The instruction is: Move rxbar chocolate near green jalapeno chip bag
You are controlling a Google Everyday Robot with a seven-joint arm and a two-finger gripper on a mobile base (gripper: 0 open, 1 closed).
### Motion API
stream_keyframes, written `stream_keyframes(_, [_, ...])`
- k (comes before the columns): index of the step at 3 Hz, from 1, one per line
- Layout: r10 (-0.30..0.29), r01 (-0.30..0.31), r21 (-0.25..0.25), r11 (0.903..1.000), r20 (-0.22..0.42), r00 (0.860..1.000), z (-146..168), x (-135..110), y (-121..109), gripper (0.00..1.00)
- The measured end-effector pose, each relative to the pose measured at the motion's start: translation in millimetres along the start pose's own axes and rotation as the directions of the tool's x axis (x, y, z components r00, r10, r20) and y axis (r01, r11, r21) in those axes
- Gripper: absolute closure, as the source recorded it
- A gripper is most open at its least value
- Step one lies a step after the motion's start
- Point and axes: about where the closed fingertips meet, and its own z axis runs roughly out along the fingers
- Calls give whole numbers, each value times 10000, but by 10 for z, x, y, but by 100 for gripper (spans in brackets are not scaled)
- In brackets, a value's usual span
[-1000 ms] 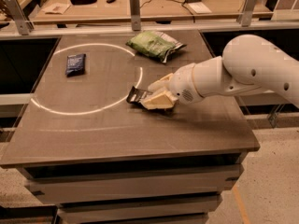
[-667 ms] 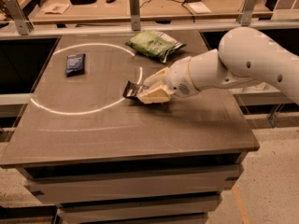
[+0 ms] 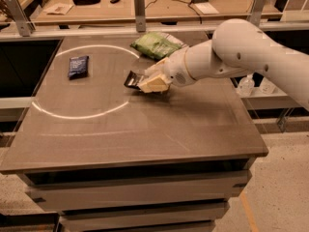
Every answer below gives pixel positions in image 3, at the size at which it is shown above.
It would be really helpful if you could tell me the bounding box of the green jalapeno chip bag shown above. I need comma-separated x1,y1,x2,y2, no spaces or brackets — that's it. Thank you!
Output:
130,32,187,61

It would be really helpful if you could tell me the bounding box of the dark blue snack pouch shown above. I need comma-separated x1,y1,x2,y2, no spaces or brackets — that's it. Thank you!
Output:
68,55,89,80

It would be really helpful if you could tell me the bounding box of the metal bracket post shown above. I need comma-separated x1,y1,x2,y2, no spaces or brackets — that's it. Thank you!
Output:
4,0,35,37
247,0,266,26
134,0,146,32

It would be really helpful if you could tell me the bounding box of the paper packet on desk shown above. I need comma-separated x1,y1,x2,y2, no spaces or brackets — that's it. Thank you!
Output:
44,3,72,15

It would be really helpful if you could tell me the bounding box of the left metal bracket post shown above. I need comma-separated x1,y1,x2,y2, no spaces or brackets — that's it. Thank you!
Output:
4,0,35,37

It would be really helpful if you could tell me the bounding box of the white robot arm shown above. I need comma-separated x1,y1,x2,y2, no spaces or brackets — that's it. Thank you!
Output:
138,19,309,109

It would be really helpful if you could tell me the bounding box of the white paper sheet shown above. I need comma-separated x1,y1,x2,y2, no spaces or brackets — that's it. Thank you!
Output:
196,2,218,15

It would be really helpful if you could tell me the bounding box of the grey drawer cabinet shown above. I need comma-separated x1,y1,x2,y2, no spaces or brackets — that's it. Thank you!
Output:
22,159,251,232

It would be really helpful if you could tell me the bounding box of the small black remote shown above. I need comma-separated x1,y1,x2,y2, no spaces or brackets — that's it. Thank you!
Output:
110,0,121,4

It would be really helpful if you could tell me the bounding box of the clear plastic bottle left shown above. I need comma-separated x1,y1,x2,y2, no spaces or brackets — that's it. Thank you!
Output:
238,74,255,97

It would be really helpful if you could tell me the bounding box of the black rxbar chocolate wrapper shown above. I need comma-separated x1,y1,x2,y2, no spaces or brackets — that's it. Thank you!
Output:
124,71,146,90

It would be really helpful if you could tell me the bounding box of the clear plastic bottle right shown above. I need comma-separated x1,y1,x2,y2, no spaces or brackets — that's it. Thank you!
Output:
259,77,276,95

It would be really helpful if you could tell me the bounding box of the clear plastic bottle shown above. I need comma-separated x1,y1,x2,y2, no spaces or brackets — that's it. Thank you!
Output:
259,77,276,95
238,74,255,97

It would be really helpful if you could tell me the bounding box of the black cloth bundle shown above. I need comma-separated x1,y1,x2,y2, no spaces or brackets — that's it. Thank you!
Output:
73,0,101,6

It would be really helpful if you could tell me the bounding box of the right metal bracket post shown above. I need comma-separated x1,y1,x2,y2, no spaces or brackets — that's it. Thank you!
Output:
247,0,266,26

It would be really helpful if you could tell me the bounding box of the middle metal bracket post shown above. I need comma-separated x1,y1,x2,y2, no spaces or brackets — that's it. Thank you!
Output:
134,0,146,32

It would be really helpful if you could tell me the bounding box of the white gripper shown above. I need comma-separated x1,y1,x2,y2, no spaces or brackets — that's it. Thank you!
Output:
137,47,196,93

